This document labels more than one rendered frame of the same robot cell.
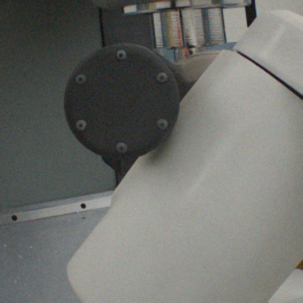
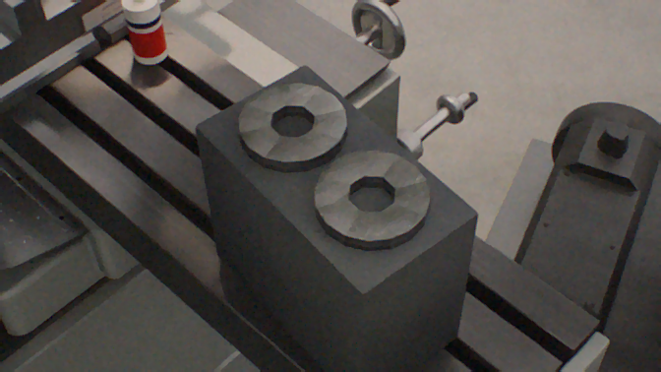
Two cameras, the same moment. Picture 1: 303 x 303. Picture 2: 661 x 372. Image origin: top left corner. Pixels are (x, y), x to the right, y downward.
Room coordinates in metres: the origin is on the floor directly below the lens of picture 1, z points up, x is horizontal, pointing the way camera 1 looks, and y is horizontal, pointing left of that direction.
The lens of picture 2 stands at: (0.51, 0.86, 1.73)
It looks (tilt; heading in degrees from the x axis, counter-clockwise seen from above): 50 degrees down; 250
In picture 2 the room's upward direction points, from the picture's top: 1 degrees counter-clockwise
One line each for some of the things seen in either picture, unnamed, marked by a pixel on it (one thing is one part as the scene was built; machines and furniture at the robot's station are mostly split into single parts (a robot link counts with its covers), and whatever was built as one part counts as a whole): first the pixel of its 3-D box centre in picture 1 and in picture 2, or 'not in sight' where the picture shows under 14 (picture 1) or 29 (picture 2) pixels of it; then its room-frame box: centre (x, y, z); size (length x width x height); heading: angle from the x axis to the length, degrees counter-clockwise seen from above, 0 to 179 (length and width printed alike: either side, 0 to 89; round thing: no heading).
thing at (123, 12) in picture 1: (186, 5); not in sight; (0.48, -0.03, 1.31); 0.09 x 0.09 x 0.01
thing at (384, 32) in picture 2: not in sight; (363, 39); (0.03, -0.24, 0.66); 0.16 x 0.12 x 0.12; 25
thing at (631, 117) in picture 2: not in sight; (612, 154); (-0.32, 0.02, 0.50); 0.20 x 0.05 x 0.20; 134
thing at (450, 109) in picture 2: not in sight; (435, 121); (-0.06, -0.13, 0.54); 0.22 x 0.06 x 0.06; 25
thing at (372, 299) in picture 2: not in sight; (332, 231); (0.33, 0.39, 1.06); 0.22 x 0.12 x 0.20; 108
